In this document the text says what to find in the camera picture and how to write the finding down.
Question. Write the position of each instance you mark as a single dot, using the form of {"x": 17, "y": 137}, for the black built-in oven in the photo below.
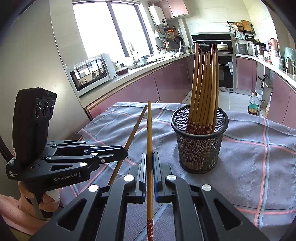
{"x": 226, "y": 58}

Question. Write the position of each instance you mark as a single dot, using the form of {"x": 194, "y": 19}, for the kitchen window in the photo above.
{"x": 114, "y": 28}

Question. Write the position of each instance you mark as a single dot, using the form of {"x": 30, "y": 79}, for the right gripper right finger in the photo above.
{"x": 200, "y": 213}

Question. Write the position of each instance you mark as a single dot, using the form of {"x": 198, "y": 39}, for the white ceramic pot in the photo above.
{"x": 222, "y": 47}

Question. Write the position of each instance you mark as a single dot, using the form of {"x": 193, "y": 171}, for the person left hand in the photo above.
{"x": 48, "y": 204}

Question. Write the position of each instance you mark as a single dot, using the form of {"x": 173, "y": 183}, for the pink sleeve left forearm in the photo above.
{"x": 17, "y": 219}

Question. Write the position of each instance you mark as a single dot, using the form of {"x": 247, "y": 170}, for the black mesh utensil cup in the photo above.
{"x": 198, "y": 154}

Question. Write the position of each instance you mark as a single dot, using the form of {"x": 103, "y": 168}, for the black smartphone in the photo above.
{"x": 76, "y": 137}

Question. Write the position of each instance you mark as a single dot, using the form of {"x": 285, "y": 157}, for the wooden chopstick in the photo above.
{"x": 127, "y": 146}
{"x": 213, "y": 91}
{"x": 194, "y": 84}
{"x": 207, "y": 91}
{"x": 217, "y": 86}
{"x": 150, "y": 179}
{"x": 200, "y": 117}
{"x": 198, "y": 82}

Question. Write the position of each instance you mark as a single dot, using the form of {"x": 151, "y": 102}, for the white water heater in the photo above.
{"x": 158, "y": 16}

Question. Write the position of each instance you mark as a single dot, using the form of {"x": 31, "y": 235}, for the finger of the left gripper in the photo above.
{"x": 80, "y": 159}
{"x": 70, "y": 147}

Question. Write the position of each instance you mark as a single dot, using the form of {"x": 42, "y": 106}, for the oil bottle on floor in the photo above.
{"x": 254, "y": 104}

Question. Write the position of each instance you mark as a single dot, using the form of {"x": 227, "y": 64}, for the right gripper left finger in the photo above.
{"x": 98, "y": 213}

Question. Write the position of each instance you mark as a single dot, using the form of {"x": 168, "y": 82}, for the pink thermos jug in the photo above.
{"x": 274, "y": 45}

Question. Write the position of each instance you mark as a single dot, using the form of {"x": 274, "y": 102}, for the pink upper cabinet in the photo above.
{"x": 172, "y": 8}

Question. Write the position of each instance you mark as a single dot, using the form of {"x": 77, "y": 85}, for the white microwave oven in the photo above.
{"x": 89, "y": 74}

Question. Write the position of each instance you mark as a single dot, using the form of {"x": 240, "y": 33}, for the black wall spice rack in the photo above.
{"x": 243, "y": 30}

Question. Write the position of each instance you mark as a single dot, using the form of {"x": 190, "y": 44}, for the black tracking camera left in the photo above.
{"x": 33, "y": 110}

